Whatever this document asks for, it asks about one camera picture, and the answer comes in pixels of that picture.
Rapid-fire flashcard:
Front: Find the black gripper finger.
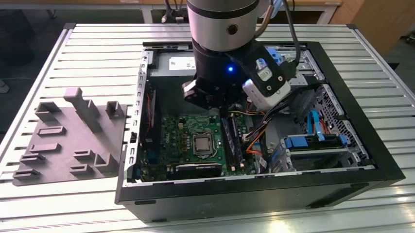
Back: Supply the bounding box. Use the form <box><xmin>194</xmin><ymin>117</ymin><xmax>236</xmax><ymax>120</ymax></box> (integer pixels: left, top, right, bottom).
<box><xmin>225</xmin><ymin>94</ymin><xmax>246</xmax><ymax>115</ymax></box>
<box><xmin>180</xmin><ymin>80</ymin><xmax>229</xmax><ymax>118</ymax></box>

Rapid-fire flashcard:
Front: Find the blue RAM stick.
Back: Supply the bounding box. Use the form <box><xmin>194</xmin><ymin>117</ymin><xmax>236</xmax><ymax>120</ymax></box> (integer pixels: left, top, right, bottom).
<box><xmin>222</xmin><ymin>116</ymin><xmax>238</xmax><ymax>168</ymax></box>

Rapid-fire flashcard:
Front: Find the grey power supply unit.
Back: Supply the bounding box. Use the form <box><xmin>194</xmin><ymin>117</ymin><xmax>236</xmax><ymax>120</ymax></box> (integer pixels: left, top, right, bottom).
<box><xmin>146</xmin><ymin>52</ymin><xmax>197</xmax><ymax>117</ymax></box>

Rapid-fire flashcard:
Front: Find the green motherboard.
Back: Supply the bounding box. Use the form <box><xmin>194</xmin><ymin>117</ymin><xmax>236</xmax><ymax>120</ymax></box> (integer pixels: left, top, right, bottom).
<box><xmin>138</xmin><ymin>113</ymin><xmax>260</xmax><ymax>182</ymax></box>

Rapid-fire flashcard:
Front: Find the blue plastic drive latch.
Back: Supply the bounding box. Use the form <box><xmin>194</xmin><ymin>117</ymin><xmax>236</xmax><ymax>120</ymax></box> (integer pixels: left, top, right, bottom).
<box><xmin>264</xmin><ymin>47</ymin><xmax>281</xmax><ymax>67</ymax></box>

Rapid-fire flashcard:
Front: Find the silver CPU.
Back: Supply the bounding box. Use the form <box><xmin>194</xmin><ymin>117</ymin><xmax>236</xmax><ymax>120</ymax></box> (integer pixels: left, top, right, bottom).
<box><xmin>193</xmin><ymin>138</ymin><xmax>212</xmax><ymax>152</ymax></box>

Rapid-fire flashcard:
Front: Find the metal drive cage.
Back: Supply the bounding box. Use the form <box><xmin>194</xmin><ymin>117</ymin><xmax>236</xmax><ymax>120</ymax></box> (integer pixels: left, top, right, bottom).
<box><xmin>276</xmin><ymin>47</ymin><xmax>324</xmax><ymax>102</ymax></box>

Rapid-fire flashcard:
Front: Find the metal CPU socket cover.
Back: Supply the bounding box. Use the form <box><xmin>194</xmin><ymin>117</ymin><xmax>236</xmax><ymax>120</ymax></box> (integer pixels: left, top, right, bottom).
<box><xmin>190</xmin><ymin>132</ymin><xmax>216</xmax><ymax>159</ymax></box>

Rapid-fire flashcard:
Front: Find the hard disk in blue carrier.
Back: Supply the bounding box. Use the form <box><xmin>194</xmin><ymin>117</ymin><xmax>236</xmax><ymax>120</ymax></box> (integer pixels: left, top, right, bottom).
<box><xmin>280</xmin><ymin>134</ymin><xmax>349</xmax><ymax>150</ymax></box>

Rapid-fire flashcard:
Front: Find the black graphics card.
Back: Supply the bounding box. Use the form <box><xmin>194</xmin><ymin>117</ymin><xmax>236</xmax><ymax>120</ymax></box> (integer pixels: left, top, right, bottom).
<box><xmin>166</xmin><ymin>162</ymin><xmax>224</xmax><ymax>181</ymax></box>

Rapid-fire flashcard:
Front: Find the grey metal disk bay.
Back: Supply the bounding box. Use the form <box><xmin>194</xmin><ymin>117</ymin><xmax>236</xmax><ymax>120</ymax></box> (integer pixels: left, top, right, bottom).
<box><xmin>278</xmin><ymin>133</ymin><xmax>378</xmax><ymax>172</ymax></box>

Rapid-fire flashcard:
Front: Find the grey parts rack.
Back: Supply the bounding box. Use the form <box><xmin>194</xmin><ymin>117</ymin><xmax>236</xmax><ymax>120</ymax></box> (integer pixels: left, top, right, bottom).
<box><xmin>10</xmin><ymin>87</ymin><xmax>128</xmax><ymax>187</ymax></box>

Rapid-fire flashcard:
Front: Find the black PC case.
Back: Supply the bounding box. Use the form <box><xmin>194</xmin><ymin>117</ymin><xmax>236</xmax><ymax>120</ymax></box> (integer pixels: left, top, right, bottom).
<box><xmin>113</xmin><ymin>40</ymin><xmax>408</xmax><ymax>223</ymax></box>

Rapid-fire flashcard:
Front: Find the brown wooden cabinet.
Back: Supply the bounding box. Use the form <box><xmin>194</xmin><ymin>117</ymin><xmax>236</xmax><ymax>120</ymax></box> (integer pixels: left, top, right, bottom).
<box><xmin>329</xmin><ymin>0</ymin><xmax>415</xmax><ymax>58</ymax></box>

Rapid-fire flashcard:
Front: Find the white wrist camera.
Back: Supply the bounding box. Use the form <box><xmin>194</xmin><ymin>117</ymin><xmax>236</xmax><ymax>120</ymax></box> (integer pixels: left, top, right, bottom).
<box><xmin>241</xmin><ymin>57</ymin><xmax>292</xmax><ymax>110</ymax></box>

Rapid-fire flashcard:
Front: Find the black cable bundle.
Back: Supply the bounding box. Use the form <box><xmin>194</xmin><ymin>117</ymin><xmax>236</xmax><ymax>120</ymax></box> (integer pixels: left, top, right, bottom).
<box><xmin>242</xmin><ymin>87</ymin><xmax>320</xmax><ymax>143</ymax></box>

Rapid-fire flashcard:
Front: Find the red twisted wire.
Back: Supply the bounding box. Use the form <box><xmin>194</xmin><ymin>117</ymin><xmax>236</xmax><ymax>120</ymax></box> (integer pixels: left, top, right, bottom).
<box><xmin>144</xmin><ymin>92</ymin><xmax>154</xmax><ymax>141</ymax></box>

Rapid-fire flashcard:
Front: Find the orange wire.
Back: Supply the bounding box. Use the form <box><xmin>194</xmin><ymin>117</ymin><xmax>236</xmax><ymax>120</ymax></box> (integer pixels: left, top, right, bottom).
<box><xmin>245</xmin><ymin>131</ymin><xmax>266</xmax><ymax>155</ymax></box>

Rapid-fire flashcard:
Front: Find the blue flat wire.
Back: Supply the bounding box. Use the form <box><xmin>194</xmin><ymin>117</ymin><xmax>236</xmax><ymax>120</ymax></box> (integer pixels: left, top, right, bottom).
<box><xmin>305</xmin><ymin>109</ymin><xmax>325</xmax><ymax>143</ymax></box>

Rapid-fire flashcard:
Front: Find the black camera cable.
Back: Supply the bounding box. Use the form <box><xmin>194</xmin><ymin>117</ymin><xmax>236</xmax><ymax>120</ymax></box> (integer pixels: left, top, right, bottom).
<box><xmin>281</xmin><ymin>0</ymin><xmax>300</xmax><ymax>78</ymax></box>

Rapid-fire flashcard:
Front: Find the white desk frame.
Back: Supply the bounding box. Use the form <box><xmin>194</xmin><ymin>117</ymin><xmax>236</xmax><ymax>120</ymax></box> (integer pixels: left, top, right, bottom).
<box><xmin>45</xmin><ymin>0</ymin><xmax>344</xmax><ymax>25</ymax></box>

